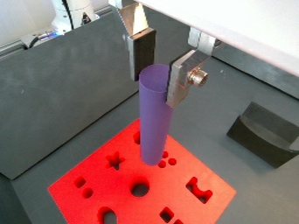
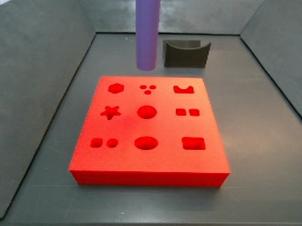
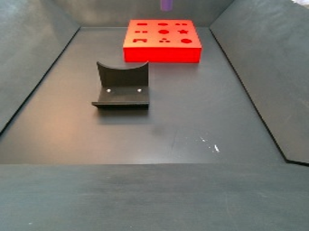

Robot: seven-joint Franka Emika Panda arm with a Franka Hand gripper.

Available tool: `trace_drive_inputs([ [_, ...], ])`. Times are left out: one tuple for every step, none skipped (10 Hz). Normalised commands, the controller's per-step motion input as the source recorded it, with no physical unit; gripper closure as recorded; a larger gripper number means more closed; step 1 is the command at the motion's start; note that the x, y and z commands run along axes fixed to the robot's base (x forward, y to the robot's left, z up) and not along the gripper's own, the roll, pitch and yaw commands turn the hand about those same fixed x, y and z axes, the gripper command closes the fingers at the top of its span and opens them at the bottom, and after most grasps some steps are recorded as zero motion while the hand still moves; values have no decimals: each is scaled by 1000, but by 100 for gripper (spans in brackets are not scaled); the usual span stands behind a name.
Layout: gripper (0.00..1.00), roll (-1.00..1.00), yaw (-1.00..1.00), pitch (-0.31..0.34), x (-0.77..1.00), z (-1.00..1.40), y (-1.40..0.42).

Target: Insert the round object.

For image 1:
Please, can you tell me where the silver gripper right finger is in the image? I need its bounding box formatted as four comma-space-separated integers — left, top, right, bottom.
165, 28, 221, 109

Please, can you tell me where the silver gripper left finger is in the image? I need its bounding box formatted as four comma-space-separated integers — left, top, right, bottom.
108, 0, 156, 81

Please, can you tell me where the purple cylinder peg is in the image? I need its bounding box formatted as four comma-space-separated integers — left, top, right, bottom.
139, 64, 173, 165

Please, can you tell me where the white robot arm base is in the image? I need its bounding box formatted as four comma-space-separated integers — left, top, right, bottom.
21, 0, 99, 49

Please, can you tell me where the grey upright panel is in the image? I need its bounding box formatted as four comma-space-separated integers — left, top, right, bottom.
0, 15, 136, 179

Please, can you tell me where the black block holder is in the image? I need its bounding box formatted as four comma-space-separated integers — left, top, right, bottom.
227, 102, 299, 168

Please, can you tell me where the red shape sorting board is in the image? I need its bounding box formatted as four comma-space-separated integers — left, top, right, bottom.
48, 122, 236, 224

